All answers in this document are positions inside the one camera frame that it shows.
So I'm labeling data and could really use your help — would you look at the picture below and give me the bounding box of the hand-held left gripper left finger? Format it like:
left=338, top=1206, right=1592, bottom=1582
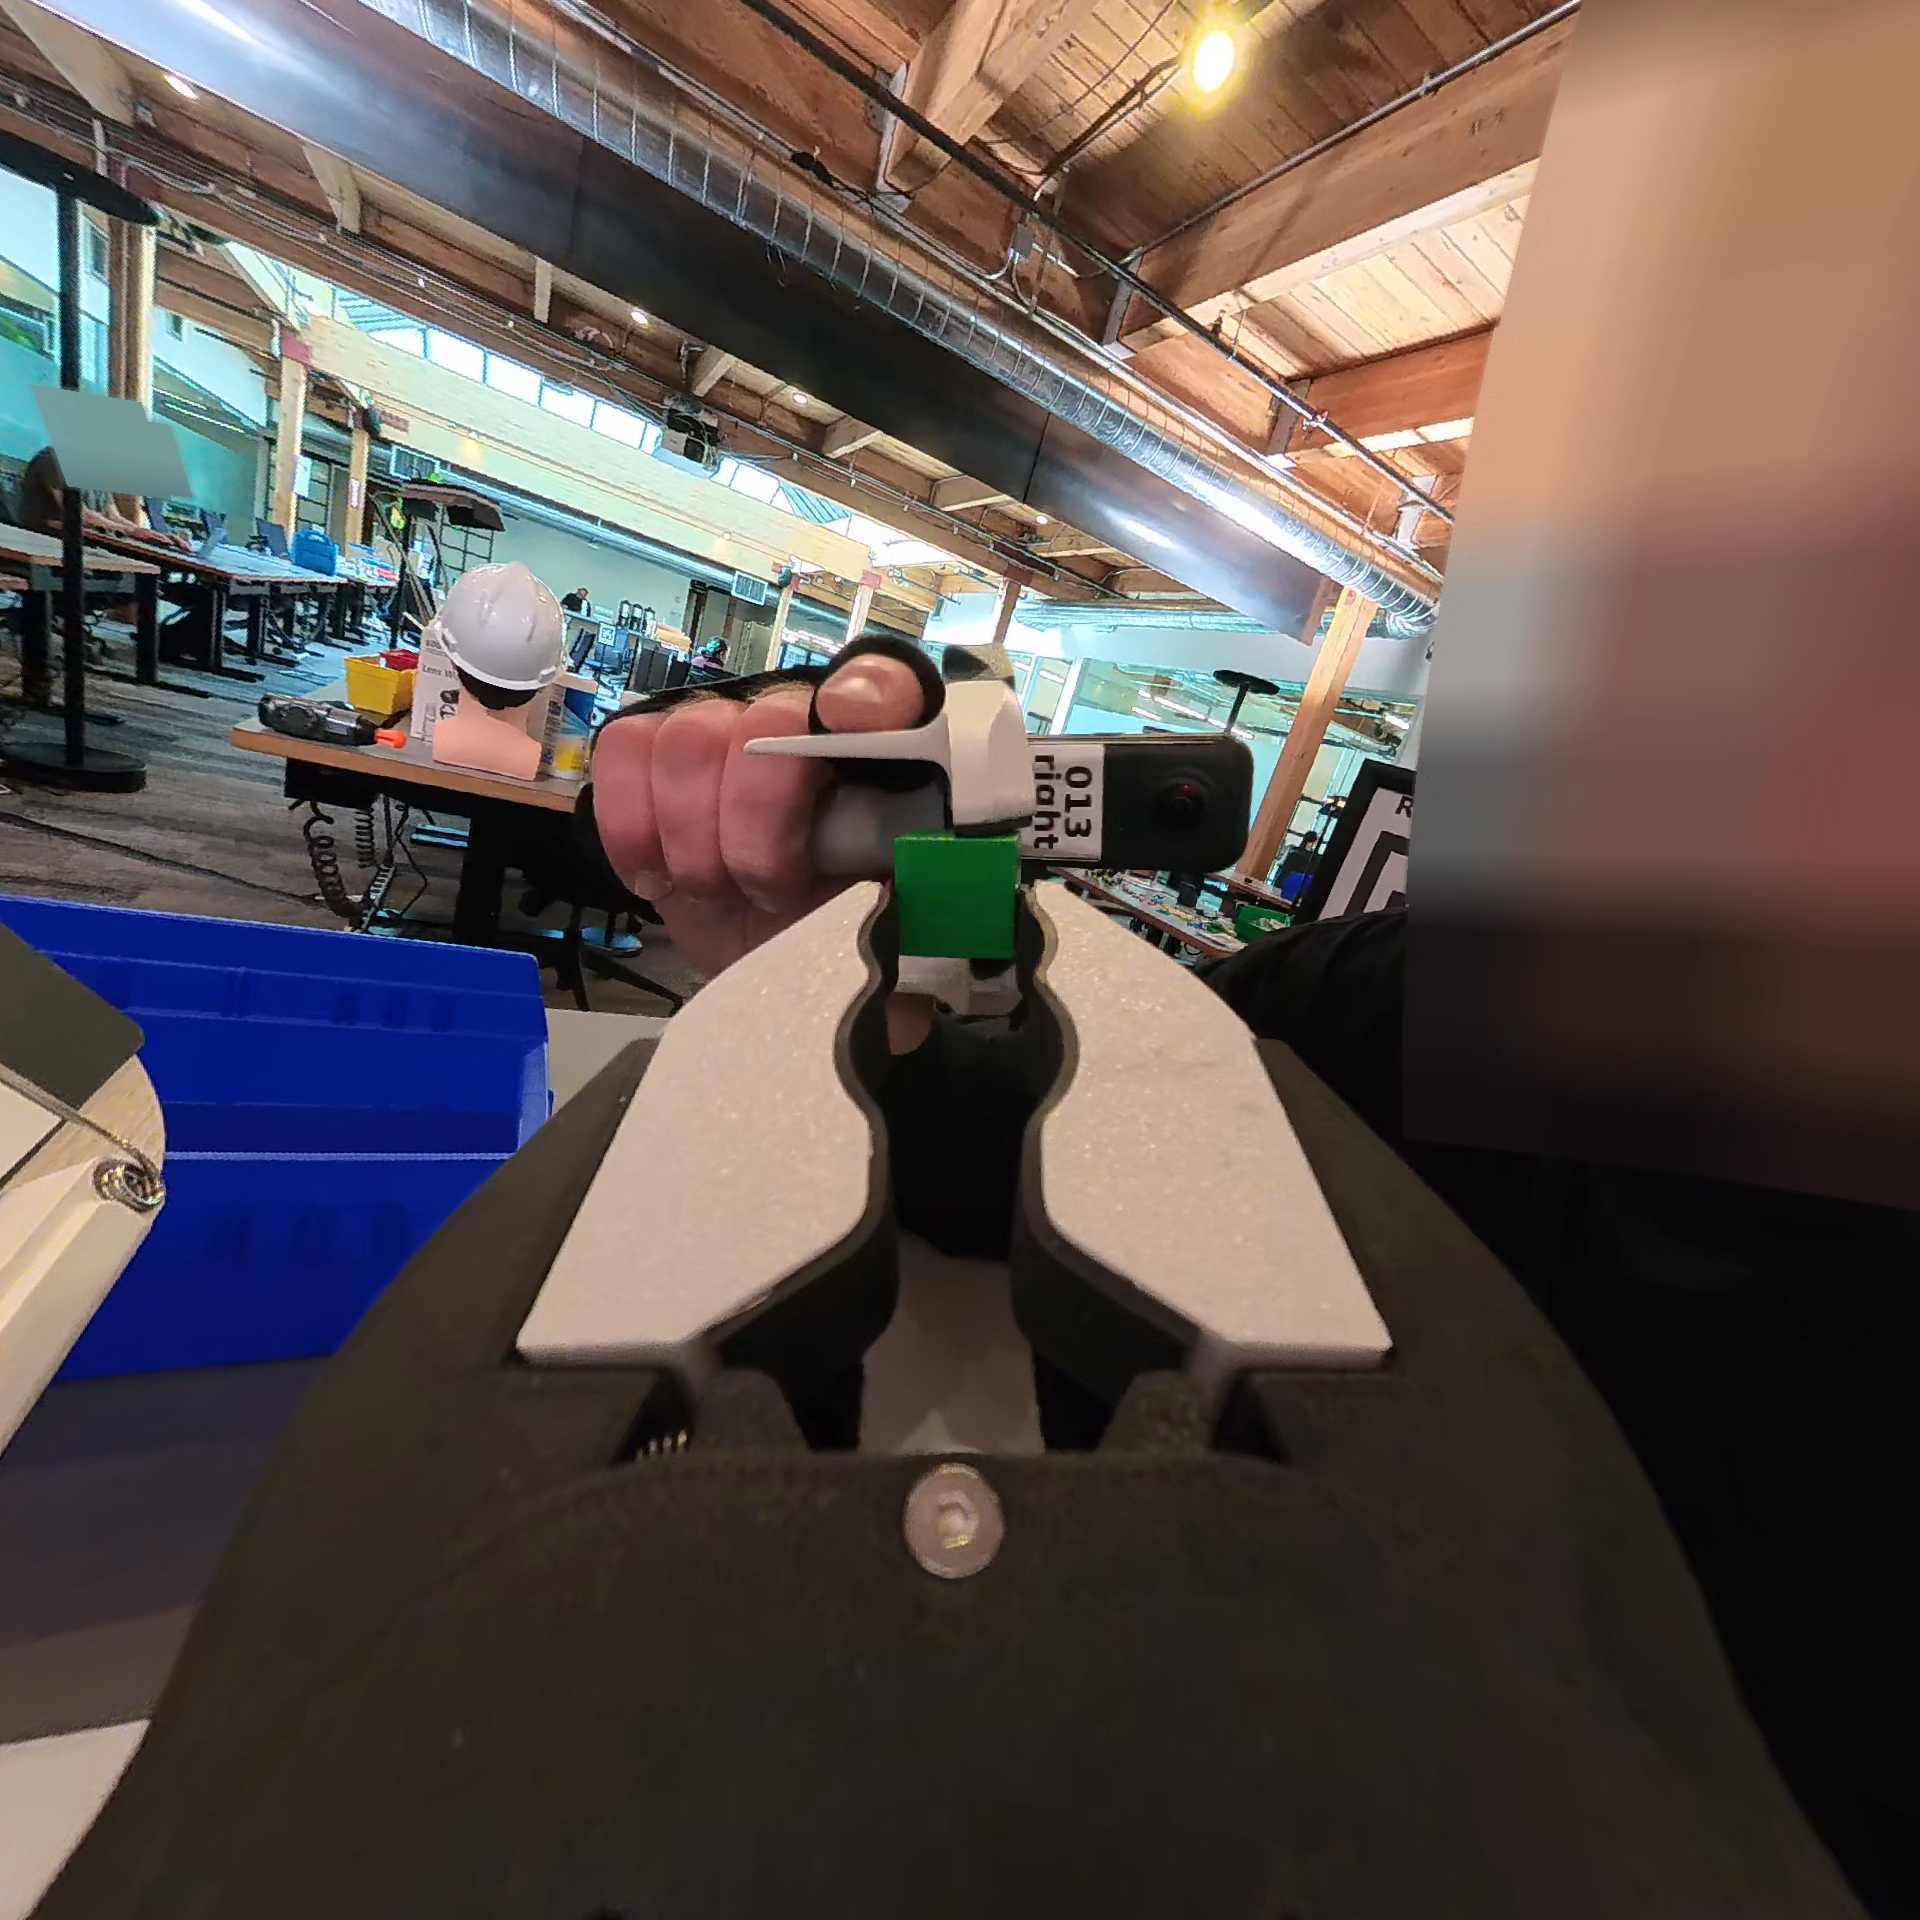
left=516, top=882, right=902, bottom=1442

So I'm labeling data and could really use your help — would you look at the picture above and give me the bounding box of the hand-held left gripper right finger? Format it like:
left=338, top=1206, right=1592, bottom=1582
left=1014, top=882, right=1399, bottom=1442

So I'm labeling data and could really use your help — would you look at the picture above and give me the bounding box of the green cube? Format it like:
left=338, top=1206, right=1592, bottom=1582
left=890, top=832, right=1025, bottom=963

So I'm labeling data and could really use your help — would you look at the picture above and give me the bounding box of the person's right hand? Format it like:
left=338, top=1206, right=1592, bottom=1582
left=592, top=656, right=926, bottom=987

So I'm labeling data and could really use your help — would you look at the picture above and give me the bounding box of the black and white sign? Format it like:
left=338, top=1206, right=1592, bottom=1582
left=1302, top=760, right=1418, bottom=926

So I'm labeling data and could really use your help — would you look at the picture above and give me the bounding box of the blue plastic bin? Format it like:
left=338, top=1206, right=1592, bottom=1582
left=0, top=897, right=552, bottom=1385

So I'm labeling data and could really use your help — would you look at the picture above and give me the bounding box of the wooden work table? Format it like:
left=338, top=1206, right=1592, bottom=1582
left=231, top=697, right=662, bottom=992

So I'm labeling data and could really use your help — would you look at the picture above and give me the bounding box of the mannequin head bust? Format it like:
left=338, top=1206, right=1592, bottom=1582
left=432, top=667, right=551, bottom=785

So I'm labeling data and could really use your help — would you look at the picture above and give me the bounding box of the white hard hat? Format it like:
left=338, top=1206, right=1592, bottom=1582
left=432, top=563, right=568, bottom=692

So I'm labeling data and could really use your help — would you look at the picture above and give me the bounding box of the printed instruction board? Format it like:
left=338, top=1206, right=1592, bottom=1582
left=0, top=922, right=168, bottom=1449

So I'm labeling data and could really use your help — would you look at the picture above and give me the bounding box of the person's black upper body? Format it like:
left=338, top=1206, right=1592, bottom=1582
left=1410, top=1148, right=1920, bottom=1920

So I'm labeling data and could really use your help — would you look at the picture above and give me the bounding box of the coiled black cable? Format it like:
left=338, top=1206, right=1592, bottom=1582
left=298, top=800, right=378, bottom=928

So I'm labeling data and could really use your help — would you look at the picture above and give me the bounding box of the silver ceiling duct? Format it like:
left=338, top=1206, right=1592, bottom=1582
left=405, top=0, right=1445, bottom=642

